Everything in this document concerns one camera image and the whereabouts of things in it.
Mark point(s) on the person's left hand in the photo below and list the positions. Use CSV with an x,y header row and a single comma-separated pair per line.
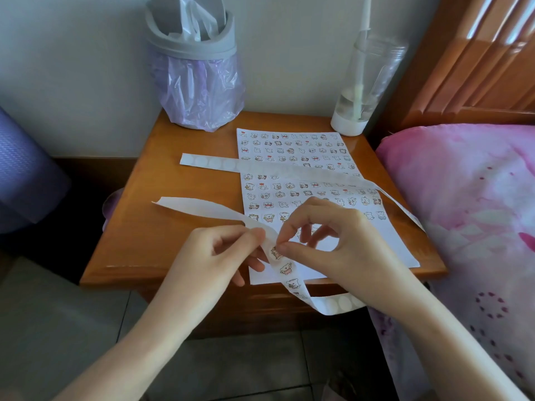
x,y
200,271

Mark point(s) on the person's right hand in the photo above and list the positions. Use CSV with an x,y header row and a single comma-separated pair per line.
x,y
359,263

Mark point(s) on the white paper sheet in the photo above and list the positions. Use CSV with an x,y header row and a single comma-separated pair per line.
x,y
397,252

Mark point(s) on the long white sticker strip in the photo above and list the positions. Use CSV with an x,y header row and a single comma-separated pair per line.
x,y
200,206

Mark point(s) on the rows of stuck cartoon stickers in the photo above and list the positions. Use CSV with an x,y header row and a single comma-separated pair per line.
x,y
292,148

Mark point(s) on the person's left forearm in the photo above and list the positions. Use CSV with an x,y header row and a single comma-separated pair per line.
x,y
133,354

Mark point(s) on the wooden nightstand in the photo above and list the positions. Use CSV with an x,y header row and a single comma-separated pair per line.
x,y
167,238

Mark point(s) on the purple plastic container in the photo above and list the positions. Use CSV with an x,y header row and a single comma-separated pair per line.
x,y
112,208

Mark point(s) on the pink slipper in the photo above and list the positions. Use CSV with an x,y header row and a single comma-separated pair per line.
x,y
340,388

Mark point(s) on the clear cup with white base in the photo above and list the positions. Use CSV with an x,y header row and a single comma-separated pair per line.
x,y
347,127

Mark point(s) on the pink floral bedding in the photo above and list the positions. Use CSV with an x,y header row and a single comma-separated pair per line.
x,y
480,183

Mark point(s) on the purple plastic bin bag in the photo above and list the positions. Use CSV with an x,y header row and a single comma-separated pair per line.
x,y
200,96

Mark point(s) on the purple rolled mat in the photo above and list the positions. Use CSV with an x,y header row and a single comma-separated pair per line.
x,y
29,179

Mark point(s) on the wooden bed headboard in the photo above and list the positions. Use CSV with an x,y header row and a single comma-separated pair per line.
x,y
468,79

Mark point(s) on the grey trash bin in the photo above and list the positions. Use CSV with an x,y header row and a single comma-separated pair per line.
x,y
192,52

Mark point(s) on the white straw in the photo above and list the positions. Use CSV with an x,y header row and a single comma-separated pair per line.
x,y
366,12

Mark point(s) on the white backing scraps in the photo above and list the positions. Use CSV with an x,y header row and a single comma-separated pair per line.
x,y
190,20

